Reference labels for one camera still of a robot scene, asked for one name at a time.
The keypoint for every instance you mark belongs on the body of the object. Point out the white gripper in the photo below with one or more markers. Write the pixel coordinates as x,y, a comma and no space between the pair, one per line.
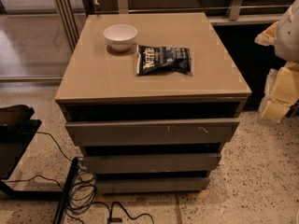
289,36

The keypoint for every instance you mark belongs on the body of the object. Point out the grey top drawer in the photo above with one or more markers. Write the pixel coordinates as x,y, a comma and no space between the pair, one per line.
151,132

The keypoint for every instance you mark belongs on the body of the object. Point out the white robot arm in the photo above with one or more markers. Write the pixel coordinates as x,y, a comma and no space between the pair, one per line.
283,35

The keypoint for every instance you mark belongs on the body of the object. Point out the grey three-drawer cabinet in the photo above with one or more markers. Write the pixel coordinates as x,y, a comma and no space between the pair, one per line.
101,84

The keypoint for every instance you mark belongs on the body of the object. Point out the grey bottom drawer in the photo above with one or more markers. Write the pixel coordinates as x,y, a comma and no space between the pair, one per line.
152,185

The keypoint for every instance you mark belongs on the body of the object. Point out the dark blue chip bag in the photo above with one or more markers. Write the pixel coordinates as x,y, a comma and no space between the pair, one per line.
152,59

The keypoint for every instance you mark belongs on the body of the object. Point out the white ceramic bowl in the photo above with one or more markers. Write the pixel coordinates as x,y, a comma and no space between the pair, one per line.
120,37

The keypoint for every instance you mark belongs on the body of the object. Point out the black stand base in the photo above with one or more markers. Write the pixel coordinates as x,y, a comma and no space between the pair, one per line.
17,130

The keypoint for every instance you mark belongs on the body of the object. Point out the metal railing frame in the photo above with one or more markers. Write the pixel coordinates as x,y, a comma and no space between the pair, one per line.
220,11

